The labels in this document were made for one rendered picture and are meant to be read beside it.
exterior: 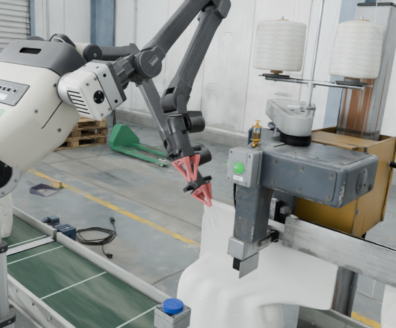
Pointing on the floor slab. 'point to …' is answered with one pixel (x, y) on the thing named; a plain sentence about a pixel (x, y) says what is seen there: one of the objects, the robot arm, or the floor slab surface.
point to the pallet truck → (121, 136)
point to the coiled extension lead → (99, 239)
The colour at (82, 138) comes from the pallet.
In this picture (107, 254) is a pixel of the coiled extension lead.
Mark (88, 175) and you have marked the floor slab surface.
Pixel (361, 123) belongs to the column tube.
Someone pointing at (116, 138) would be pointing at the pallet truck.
